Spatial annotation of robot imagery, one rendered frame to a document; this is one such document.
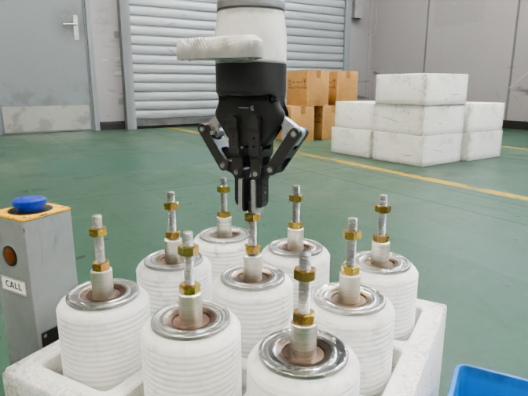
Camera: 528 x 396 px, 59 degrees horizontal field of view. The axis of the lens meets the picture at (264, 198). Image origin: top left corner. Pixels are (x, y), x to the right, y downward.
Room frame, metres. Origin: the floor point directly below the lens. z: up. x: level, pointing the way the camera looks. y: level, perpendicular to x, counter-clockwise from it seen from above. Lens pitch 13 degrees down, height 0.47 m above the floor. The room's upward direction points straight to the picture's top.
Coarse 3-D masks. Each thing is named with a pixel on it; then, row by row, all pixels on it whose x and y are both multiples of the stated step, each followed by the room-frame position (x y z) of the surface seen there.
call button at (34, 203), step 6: (18, 198) 0.59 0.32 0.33; (24, 198) 0.59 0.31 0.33; (30, 198) 0.59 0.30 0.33; (36, 198) 0.59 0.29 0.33; (42, 198) 0.59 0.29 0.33; (12, 204) 0.58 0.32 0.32; (18, 204) 0.57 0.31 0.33; (24, 204) 0.57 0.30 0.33; (30, 204) 0.57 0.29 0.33; (36, 204) 0.58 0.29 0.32; (42, 204) 0.59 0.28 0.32; (18, 210) 0.58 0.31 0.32; (24, 210) 0.58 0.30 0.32; (30, 210) 0.58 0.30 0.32; (36, 210) 0.58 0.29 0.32
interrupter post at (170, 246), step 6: (168, 240) 0.56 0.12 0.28; (174, 240) 0.56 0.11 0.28; (180, 240) 0.57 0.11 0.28; (168, 246) 0.56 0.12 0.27; (174, 246) 0.56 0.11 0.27; (168, 252) 0.56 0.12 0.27; (174, 252) 0.56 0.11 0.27; (168, 258) 0.56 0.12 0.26; (174, 258) 0.56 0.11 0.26; (180, 258) 0.57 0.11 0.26
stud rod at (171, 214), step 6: (168, 192) 0.57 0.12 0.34; (168, 198) 0.57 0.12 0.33; (174, 198) 0.57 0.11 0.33; (168, 210) 0.57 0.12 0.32; (174, 210) 0.57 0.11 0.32; (168, 216) 0.57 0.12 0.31; (174, 216) 0.57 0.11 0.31; (168, 222) 0.57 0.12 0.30; (174, 222) 0.57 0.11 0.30; (174, 228) 0.57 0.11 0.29
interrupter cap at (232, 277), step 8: (240, 264) 0.55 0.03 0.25; (264, 264) 0.55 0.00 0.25; (224, 272) 0.52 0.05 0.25; (232, 272) 0.53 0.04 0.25; (240, 272) 0.53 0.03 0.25; (264, 272) 0.53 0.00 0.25; (272, 272) 0.53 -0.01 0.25; (280, 272) 0.52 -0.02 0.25; (224, 280) 0.50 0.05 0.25; (232, 280) 0.50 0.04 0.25; (240, 280) 0.51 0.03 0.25; (264, 280) 0.51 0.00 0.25; (272, 280) 0.50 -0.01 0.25; (280, 280) 0.50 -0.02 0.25; (232, 288) 0.49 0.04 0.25; (240, 288) 0.48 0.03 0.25; (248, 288) 0.48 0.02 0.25; (256, 288) 0.48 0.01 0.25; (264, 288) 0.48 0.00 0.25; (272, 288) 0.49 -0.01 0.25
